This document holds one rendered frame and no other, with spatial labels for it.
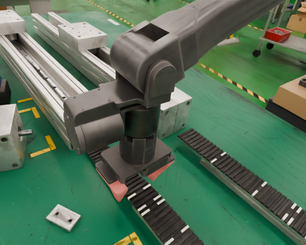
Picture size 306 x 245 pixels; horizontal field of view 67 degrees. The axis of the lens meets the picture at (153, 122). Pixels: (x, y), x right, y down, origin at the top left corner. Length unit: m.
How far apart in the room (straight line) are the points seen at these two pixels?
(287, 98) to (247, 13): 0.53
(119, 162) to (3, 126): 0.25
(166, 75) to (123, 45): 0.06
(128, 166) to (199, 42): 0.20
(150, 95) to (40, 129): 0.43
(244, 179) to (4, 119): 0.49
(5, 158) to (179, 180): 0.35
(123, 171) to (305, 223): 0.33
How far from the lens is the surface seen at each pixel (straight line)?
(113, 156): 0.38
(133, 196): 0.44
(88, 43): 0.84
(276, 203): 0.51
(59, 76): 0.71
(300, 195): 0.60
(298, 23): 5.53
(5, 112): 0.56
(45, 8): 2.32
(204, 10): 0.32
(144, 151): 0.34
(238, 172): 0.52
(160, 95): 0.27
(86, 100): 0.28
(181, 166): 0.54
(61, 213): 0.46
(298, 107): 0.85
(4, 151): 0.53
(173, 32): 0.28
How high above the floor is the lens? 1.18
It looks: 38 degrees down
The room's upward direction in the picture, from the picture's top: 6 degrees clockwise
